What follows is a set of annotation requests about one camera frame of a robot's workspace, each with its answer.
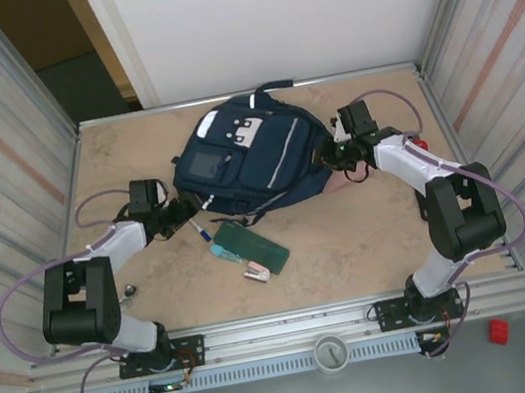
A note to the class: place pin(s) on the navy blue student backpack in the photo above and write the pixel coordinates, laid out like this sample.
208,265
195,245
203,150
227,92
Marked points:
261,156

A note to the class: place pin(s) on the dark green pencil case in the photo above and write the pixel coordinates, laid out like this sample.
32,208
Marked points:
251,249

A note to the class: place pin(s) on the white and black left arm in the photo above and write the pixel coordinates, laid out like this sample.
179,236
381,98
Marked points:
123,240

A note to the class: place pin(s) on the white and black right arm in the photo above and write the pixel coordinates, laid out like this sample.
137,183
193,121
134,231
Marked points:
407,157

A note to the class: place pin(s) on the white marker with blue cap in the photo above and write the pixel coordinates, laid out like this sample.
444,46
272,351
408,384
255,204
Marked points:
201,231

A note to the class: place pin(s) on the light teal correction tape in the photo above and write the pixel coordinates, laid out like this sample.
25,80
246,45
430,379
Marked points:
224,253

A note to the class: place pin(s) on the red pipe wrench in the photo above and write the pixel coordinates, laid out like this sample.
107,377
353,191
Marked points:
420,144

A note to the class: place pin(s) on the pink stapler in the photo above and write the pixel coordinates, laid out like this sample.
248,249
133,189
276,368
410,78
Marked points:
256,273

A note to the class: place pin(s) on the beige door jamb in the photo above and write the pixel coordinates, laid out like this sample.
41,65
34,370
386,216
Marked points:
100,47

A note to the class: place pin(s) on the grey round cup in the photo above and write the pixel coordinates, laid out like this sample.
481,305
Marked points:
332,352

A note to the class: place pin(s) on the brown wooden door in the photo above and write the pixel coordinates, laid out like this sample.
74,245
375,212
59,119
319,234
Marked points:
37,27

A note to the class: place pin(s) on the small red block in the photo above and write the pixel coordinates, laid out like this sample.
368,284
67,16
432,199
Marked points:
498,331

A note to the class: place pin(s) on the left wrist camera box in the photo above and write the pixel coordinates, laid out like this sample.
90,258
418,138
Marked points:
144,196

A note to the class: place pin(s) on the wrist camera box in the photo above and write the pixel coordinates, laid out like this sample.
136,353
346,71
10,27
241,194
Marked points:
144,196
355,118

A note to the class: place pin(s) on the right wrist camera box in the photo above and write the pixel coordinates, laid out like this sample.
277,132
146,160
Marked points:
355,118

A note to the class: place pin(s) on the thin aluminium table edge rail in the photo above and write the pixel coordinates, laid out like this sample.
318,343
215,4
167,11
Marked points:
348,76

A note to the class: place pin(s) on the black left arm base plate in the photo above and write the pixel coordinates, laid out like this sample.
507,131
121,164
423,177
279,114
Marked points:
187,350

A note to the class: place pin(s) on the wide aluminium mounting rail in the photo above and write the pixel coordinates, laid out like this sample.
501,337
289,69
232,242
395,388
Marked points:
284,329

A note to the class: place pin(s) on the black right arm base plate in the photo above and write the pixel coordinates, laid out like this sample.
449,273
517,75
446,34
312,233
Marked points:
390,313

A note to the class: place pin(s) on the white door frame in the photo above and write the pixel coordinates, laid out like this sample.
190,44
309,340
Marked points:
121,43

